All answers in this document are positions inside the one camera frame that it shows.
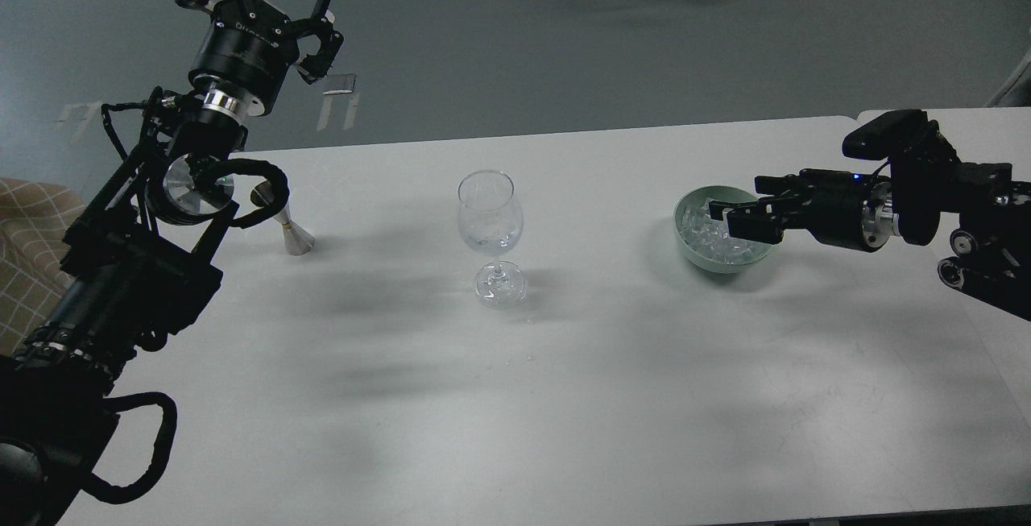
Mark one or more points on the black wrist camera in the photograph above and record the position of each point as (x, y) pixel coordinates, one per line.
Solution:
(886, 136)

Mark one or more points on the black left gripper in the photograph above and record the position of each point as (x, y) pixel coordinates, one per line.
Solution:
(242, 55)

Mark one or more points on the beige checkered chair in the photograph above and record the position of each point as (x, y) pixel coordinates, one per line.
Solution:
(34, 219)

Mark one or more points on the steel cocktail jigger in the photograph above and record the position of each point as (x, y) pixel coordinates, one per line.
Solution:
(297, 240)

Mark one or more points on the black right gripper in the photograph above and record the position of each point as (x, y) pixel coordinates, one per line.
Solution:
(838, 208)

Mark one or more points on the pile of clear ice cubes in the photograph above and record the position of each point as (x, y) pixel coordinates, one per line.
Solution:
(712, 240)

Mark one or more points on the green bowl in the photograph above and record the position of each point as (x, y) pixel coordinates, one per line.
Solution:
(694, 199)

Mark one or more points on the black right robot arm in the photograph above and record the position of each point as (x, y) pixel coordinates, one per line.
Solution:
(926, 178)

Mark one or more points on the clear wine glass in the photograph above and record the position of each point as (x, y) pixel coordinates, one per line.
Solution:
(490, 222)

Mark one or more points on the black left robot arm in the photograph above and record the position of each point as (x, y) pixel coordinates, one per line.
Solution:
(141, 262)

